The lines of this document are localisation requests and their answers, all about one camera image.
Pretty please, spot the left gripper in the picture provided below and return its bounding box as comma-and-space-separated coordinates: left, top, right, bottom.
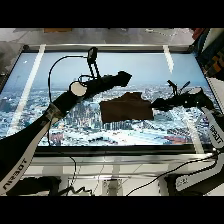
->
113, 70, 134, 89

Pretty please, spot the brown garment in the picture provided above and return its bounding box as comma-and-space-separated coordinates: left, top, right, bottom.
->
99, 91, 155, 125

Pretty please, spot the black cable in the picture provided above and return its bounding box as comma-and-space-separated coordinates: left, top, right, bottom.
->
125, 153, 219, 197
47, 54, 90, 148
59, 185, 96, 197

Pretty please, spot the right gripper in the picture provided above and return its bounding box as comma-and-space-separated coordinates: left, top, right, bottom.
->
151, 97, 178, 113

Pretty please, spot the heap of clothes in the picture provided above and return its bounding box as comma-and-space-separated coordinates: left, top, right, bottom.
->
191, 27, 224, 80

